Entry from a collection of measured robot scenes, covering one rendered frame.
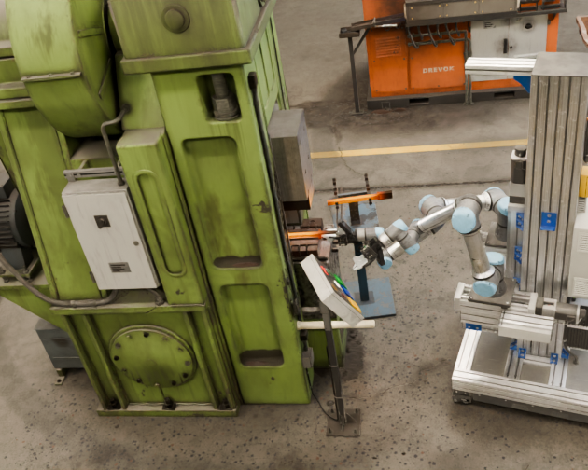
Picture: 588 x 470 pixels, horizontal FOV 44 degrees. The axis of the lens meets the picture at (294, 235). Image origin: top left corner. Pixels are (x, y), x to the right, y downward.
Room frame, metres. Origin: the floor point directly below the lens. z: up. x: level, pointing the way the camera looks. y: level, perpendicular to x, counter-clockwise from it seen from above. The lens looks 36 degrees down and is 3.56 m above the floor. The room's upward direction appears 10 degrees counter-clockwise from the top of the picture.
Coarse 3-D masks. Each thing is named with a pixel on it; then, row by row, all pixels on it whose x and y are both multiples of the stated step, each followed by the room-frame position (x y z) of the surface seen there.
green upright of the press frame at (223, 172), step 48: (192, 96) 3.11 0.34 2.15; (240, 96) 3.06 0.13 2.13; (192, 144) 3.17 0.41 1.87; (240, 144) 3.06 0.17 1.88; (192, 192) 3.13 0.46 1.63; (240, 192) 3.13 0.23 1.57; (240, 240) 3.14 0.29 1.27; (240, 288) 3.15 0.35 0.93; (288, 288) 3.07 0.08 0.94; (240, 336) 3.16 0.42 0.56; (288, 336) 3.04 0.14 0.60; (240, 384) 3.13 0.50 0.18; (288, 384) 3.05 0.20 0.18
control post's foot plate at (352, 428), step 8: (352, 408) 2.92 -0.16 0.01; (328, 416) 2.91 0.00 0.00; (336, 416) 2.89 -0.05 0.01; (352, 416) 2.87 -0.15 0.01; (360, 416) 2.86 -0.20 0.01; (328, 424) 2.84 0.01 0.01; (336, 424) 2.83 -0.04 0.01; (344, 424) 2.81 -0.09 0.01; (352, 424) 2.80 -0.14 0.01; (360, 424) 2.80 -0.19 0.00; (328, 432) 2.78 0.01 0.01; (336, 432) 2.77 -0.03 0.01; (344, 432) 2.76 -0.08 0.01; (352, 432) 2.75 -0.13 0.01
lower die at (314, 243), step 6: (300, 228) 3.52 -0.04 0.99; (306, 228) 3.51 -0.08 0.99; (312, 228) 3.50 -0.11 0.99; (318, 228) 3.49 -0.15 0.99; (294, 240) 3.43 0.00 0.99; (300, 240) 3.42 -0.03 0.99; (306, 240) 3.40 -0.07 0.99; (312, 240) 3.39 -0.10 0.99; (318, 240) 3.39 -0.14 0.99; (294, 246) 3.38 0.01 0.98; (312, 246) 3.35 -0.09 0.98; (318, 246) 3.35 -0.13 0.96; (294, 252) 3.33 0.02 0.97; (300, 252) 3.33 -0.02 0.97; (312, 252) 3.31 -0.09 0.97; (318, 252) 3.33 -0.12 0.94
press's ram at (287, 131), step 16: (272, 112) 3.57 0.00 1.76; (288, 112) 3.53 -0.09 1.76; (272, 128) 3.39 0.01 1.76; (288, 128) 3.35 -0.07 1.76; (304, 128) 3.49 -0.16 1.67; (272, 144) 3.28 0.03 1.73; (288, 144) 3.26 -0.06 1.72; (304, 144) 3.42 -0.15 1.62; (288, 160) 3.27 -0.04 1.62; (304, 160) 3.35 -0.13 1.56; (288, 176) 3.27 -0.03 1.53; (304, 176) 3.28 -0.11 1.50; (288, 192) 3.28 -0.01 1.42; (304, 192) 3.26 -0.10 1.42
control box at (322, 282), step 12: (312, 264) 2.93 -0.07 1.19; (312, 276) 2.85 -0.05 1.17; (324, 276) 2.80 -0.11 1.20; (324, 288) 2.73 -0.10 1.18; (336, 288) 2.75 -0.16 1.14; (324, 300) 2.66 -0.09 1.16; (336, 300) 2.67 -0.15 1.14; (348, 300) 2.75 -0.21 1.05; (336, 312) 2.67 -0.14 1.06; (348, 312) 2.68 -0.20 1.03; (360, 312) 2.73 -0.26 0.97; (348, 324) 2.68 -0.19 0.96
